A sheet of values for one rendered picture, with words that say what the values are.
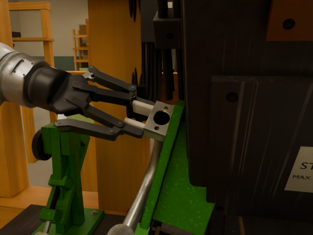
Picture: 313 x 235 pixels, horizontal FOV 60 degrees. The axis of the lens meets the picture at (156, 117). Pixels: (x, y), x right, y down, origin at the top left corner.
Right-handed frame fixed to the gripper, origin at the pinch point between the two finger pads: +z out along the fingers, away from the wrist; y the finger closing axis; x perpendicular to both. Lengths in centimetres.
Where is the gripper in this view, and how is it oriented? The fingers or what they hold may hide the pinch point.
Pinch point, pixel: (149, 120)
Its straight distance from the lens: 45.2
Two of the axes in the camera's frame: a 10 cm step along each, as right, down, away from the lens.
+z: 9.4, 3.0, -1.3
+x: -0.3, 4.8, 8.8
